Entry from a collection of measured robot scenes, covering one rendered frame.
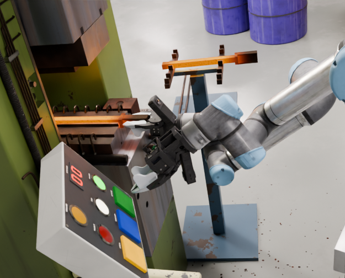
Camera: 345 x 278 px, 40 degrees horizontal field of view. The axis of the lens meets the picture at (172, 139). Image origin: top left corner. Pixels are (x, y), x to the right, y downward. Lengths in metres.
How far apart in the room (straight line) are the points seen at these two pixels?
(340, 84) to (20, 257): 1.14
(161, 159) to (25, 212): 0.49
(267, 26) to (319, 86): 3.42
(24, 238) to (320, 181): 1.84
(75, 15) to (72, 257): 0.71
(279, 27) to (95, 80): 2.87
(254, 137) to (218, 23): 3.78
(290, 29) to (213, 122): 3.46
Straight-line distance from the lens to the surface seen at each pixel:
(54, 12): 1.40
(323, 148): 3.16
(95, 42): 1.54
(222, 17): 4.91
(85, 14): 1.50
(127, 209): 1.29
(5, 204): 1.50
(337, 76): 0.96
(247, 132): 1.22
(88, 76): 1.94
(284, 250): 2.50
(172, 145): 1.21
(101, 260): 1.07
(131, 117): 1.67
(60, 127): 1.78
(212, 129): 1.19
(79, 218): 1.06
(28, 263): 1.67
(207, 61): 2.01
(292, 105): 1.22
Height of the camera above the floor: 1.83
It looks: 33 degrees down
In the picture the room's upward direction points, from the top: 11 degrees counter-clockwise
